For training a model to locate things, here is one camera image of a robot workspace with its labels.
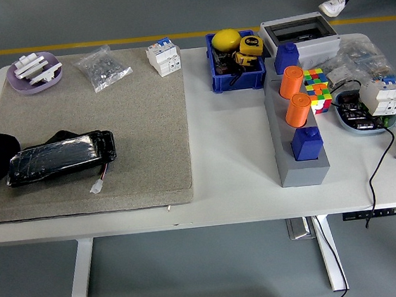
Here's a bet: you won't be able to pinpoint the black plastic-wrapped panel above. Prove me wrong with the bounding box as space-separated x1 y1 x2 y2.
1 124 120 189

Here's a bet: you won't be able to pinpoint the black desk control panel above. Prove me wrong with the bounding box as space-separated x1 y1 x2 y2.
342 207 396 222

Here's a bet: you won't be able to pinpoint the grey-brown table mat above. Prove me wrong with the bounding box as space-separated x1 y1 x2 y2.
0 42 198 224

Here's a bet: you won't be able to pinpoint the blue plastic bin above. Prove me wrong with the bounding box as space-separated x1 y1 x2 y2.
203 27 269 95

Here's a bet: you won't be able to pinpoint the white circuit breaker blue lever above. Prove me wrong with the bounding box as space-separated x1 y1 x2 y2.
144 35 184 80
357 74 396 119

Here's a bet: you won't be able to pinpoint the small yellow black tool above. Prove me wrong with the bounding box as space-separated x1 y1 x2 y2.
233 51 256 69

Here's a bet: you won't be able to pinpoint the orange cylinder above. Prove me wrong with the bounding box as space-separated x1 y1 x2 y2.
282 91 315 129
277 64 307 101

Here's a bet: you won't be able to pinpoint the blue square peg block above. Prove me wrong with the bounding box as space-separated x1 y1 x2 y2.
288 125 326 164
271 41 302 77

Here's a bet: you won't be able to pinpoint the grey peg holder block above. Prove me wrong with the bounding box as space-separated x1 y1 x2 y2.
261 71 333 190

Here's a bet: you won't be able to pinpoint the yellow round dome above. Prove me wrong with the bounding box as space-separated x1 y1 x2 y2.
210 27 243 54

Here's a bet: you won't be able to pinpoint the yellow black tape measure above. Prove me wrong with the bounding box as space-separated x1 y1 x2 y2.
237 34 267 60

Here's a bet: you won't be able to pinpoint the clear bag of screws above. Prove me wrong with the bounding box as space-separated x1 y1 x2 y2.
70 42 135 96

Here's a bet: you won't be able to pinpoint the multicolour puzzle cube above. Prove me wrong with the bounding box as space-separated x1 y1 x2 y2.
302 66 335 116

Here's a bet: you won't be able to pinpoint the light blue bowl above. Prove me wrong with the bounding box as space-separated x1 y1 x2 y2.
330 85 396 140

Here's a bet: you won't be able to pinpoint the black electronic components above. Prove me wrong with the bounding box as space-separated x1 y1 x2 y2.
335 89 387 133

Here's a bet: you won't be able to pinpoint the white table leg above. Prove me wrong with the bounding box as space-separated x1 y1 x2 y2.
61 237 101 297
311 213 350 294

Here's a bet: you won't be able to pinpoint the clear bags of small parts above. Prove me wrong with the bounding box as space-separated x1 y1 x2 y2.
323 34 391 87

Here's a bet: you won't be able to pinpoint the purple oval bowl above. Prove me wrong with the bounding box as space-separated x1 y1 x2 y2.
4 49 66 97

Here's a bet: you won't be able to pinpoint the white connector with red wires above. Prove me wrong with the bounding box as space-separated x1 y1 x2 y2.
86 161 112 195

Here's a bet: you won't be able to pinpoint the grey metal bracket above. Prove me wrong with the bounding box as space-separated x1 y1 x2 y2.
285 216 318 242

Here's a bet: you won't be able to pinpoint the grey electrical enclosure box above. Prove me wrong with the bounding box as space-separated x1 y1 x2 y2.
258 11 344 72

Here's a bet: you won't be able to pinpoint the white plastic rail piece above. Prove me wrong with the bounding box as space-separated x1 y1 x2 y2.
14 59 51 82
13 51 49 74
26 61 66 85

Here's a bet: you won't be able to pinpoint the black cable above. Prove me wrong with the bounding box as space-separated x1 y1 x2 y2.
311 213 350 297
328 75 396 231

